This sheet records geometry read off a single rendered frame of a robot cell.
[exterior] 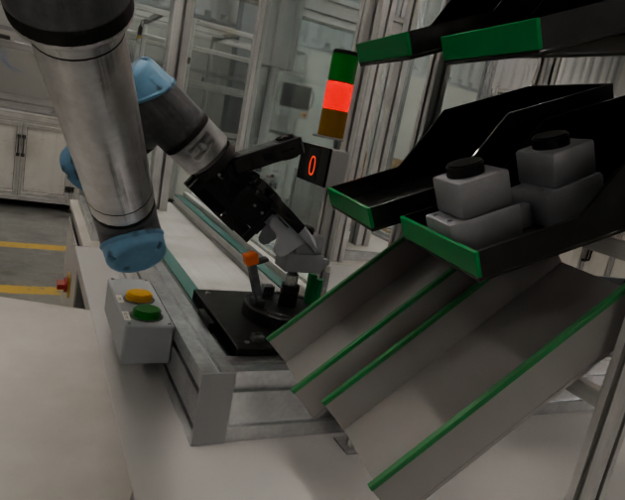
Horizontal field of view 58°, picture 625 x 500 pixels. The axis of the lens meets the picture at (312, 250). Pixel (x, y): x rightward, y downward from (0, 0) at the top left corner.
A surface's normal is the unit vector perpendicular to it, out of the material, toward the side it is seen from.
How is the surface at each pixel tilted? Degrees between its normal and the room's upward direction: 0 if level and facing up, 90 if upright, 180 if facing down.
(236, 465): 0
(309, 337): 90
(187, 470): 0
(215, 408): 90
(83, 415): 0
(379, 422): 45
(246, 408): 90
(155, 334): 90
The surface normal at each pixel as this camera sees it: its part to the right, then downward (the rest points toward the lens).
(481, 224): 0.26, 0.26
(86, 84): 0.24, 0.85
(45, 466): 0.19, -0.96
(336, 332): -0.54, -0.76
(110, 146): 0.44, 0.80
